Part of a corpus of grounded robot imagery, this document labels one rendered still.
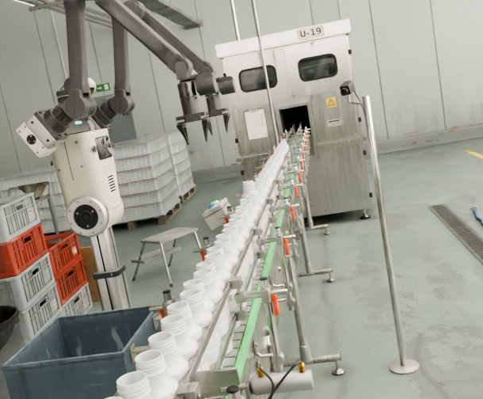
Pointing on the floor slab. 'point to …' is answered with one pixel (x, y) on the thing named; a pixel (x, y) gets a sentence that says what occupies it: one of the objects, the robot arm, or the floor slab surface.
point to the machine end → (303, 109)
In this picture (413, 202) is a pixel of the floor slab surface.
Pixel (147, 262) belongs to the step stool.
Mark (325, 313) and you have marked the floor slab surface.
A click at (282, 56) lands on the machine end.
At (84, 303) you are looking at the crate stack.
